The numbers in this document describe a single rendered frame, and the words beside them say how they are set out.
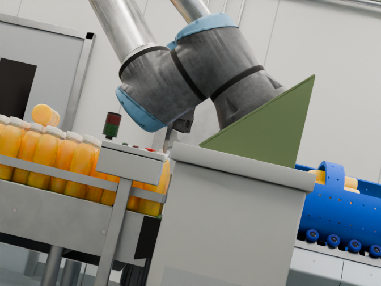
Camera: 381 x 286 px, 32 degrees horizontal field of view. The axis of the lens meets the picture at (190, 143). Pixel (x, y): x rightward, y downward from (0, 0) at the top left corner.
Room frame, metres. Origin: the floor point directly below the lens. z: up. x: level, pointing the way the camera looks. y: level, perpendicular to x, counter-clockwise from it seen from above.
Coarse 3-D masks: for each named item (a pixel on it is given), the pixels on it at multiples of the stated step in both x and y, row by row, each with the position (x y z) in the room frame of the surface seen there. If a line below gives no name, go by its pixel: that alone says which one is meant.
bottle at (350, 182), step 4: (308, 172) 2.41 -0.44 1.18; (312, 172) 2.40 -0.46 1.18; (316, 172) 2.40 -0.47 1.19; (320, 172) 2.40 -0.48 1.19; (324, 172) 2.41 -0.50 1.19; (316, 176) 2.39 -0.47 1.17; (320, 176) 2.39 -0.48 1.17; (324, 176) 2.39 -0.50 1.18; (348, 176) 2.42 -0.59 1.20; (320, 180) 2.39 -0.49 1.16; (324, 180) 2.39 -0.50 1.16; (348, 180) 2.39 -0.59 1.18; (352, 180) 2.40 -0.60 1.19; (356, 180) 2.40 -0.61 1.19; (344, 184) 2.39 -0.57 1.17; (348, 184) 2.39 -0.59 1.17; (352, 184) 2.39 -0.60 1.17; (356, 184) 2.39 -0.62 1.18; (356, 188) 2.39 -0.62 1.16
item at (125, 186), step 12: (120, 180) 2.12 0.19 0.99; (132, 180) 2.12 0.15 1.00; (120, 192) 2.12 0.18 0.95; (120, 204) 2.12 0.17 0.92; (120, 216) 2.12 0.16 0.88; (108, 228) 2.12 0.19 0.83; (120, 228) 2.12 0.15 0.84; (108, 240) 2.12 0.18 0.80; (108, 252) 2.12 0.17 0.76; (108, 264) 2.12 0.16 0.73; (96, 276) 2.12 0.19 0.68; (108, 276) 2.12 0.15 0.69
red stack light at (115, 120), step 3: (108, 114) 2.77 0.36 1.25; (108, 117) 2.76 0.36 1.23; (111, 117) 2.76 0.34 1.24; (114, 117) 2.76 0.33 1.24; (117, 117) 2.76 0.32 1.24; (120, 117) 2.77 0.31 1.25; (105, 120) 2.78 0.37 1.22; (108, 120) 2.76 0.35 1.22; (111, 120) 2.76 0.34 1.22; (114, 120) 2.76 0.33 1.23; (117, 120) 2.77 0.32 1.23; (120, 120) 2.78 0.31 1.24; (108, 123) 2.76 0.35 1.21; (111, 123) 2.76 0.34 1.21; (114, 123) 2.76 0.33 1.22; (117, 123) 2.77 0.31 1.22
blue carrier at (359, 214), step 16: (336, 176) 2.30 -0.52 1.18; (320, 192) 2.28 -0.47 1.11; (336, 192) 2.28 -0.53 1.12; (352, 192) 2.28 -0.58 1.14; (368, 192) 2.52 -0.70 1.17; (304, 208) 2.28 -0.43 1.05; (320, 208) 2.28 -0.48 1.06; (336, 208) 2.28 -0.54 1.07; (352, 208) 2.27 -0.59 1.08; (368, 208) 2.27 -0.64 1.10; (304, 224) 2.31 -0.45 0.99; (320, 224) 2.30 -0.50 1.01; (336, 224) 2.29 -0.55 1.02; (352, 224) 2.29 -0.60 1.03; (368, 224) 2.28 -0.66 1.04; (320, 240) 2.39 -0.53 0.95; (368, 240) 2.31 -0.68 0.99
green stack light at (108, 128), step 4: (104, 124) 2.78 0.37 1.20; (108, 124) 2.76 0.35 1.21; (112, 124) 2.76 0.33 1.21; (104, 128) 2.77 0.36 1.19; (108, 128) 2.76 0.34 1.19; (112, 128) 2.76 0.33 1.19; (116, 128) 2.77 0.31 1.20; (104, 132) 2.76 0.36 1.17; (108, 132) 2.76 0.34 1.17; (112, 132) 2.76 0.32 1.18; (116, 132) 2.77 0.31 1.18; (112, 136) 2.76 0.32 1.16; (116, 136) 2.78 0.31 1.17
